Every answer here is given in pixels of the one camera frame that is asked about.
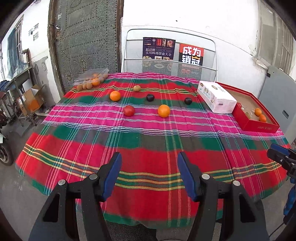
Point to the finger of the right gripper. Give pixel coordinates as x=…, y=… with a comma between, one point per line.
x=286, y=162
x=283, y=150

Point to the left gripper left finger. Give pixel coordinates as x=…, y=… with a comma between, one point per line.
x=57, y=218

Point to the dark orange tangerine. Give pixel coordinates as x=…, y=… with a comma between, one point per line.
x=262, y=118

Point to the large orange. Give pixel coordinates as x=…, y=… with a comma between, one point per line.
x=258, y=112

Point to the dark plum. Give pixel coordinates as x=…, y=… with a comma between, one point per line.
x=188, y=101
x=150, y=97

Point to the bright orange tangerine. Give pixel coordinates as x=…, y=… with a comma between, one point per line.
x=163, y=111

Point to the red tomato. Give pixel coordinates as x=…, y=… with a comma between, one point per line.
x=128, y=110

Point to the small brown kiwi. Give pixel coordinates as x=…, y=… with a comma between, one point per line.
x=136, y=88

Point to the blue gloved right hand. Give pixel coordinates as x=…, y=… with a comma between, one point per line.
x=289, y=209

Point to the red cardboard tray box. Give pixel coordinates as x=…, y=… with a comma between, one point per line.
x=247, y=102

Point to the grey electrical cabinet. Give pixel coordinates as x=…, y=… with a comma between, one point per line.
x=278, y=96

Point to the motorcycle wheel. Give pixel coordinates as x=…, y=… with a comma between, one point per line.
x=6, y=154

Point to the white pink tissue box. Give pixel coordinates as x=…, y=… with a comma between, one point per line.
x=216, y=97

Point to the plaid red green tablecloth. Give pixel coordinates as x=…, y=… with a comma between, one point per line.
x=86, y=127

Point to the cardboard box on floor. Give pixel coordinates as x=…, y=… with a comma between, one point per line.
x=31, y=100

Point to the metal shelf cart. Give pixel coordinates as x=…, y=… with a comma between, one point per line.
x=14, y=92

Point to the red black book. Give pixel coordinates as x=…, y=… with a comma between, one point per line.
x=191, y=61

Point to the clear plastic fruit container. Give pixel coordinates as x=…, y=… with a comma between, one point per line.
x=90, y=78

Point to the white metal rack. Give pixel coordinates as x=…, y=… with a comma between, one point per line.
x=132, y=50

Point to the dark purple cookbook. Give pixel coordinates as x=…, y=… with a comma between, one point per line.
x=156, y=54

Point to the studded metal door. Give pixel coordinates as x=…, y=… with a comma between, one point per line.
x=83, y=35

